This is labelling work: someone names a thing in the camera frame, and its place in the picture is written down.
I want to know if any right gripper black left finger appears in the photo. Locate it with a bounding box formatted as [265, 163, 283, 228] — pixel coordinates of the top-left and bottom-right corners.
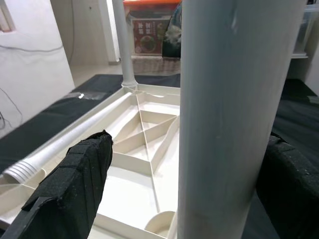
[0, 129, 114, 239]

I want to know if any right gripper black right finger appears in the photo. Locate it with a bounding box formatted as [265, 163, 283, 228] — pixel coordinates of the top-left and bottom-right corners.
[256, 131, 319, 239]

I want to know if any black shiny bag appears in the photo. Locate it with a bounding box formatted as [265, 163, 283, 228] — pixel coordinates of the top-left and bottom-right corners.
[161, 2, 184, 59]

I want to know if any black tablecloth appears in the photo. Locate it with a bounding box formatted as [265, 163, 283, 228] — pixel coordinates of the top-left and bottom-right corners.
[0, 73, 319, 239]

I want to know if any white plastic table top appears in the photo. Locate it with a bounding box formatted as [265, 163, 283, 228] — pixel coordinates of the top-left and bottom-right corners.
[0, 84, 182, 239]

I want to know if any white plastic table leg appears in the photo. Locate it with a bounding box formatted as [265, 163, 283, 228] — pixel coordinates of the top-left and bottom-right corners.
[2, 92, 133, 185]
[177, 0, 309, 239]
[112, 0, 138, 92]

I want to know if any patterned beige cloth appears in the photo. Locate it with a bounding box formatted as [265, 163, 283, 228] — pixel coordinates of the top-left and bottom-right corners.
[131, 56, 182, 75]

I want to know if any storage box with orange lid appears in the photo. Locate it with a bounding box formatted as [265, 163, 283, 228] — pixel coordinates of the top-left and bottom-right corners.
[123, 0, 182, 59]

